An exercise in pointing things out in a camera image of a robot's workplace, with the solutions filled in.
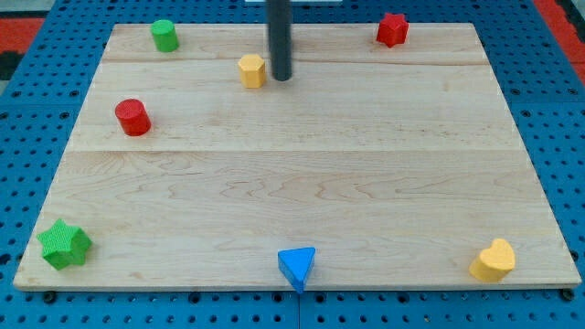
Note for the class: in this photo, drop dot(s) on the red star block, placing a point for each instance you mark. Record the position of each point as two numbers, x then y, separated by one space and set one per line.
392 30

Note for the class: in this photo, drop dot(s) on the green star block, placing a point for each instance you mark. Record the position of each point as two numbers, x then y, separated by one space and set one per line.
64 245

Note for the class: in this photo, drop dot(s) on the light wooden board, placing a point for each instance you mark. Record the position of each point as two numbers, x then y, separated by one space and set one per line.
399 165

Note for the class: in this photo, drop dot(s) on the blue triangle block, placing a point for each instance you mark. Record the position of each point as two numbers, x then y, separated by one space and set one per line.
296 265

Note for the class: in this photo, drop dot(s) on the yellow hexagon block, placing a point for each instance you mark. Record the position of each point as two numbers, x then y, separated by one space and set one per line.
252 71

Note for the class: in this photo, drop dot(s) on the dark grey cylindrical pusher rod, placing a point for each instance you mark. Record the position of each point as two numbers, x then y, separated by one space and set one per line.
279 18

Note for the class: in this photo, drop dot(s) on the red cylinder block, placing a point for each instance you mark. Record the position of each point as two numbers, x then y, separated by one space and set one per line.
132 116

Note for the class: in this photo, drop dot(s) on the green cylinder block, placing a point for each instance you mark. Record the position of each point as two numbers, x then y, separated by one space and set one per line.
164 35

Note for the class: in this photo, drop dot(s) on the yellow heart block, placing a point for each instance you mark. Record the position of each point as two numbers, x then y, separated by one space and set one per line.
494 263

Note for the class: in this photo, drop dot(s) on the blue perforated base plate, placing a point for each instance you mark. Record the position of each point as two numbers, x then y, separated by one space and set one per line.
43 97

